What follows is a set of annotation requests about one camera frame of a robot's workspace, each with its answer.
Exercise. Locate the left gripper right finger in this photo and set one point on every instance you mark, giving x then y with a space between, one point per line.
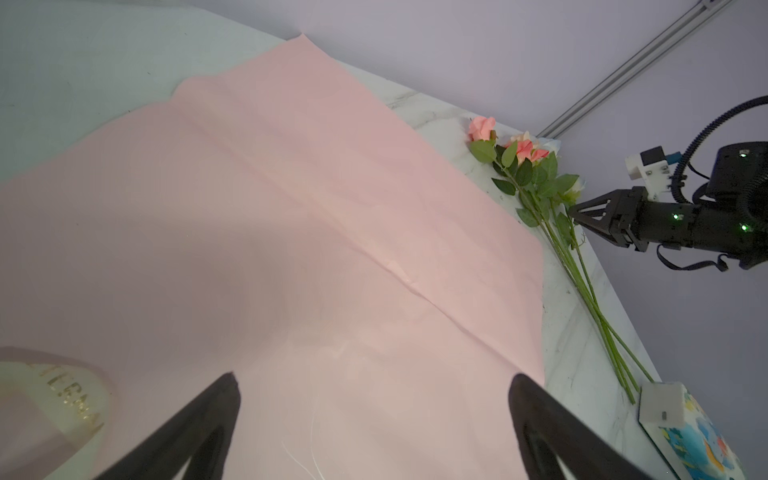
550 438

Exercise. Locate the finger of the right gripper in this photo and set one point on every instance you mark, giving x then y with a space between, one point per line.
613 217

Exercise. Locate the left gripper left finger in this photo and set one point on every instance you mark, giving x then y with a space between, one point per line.
194 442

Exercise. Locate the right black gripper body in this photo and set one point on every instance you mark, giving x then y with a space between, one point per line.
705 225

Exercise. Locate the light pink fake rose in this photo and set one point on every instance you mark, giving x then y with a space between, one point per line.
482 128

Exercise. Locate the pink purple wrapping paper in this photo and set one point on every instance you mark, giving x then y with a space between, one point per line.
277 221

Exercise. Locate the white fake rose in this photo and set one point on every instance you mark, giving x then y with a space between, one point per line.
556 192

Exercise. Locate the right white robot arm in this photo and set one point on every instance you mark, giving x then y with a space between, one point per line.
738 178

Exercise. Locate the colourful tissue pack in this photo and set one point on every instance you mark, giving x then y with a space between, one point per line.
684 434

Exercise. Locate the cream ribbon roll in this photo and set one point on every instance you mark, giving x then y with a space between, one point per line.
55 415

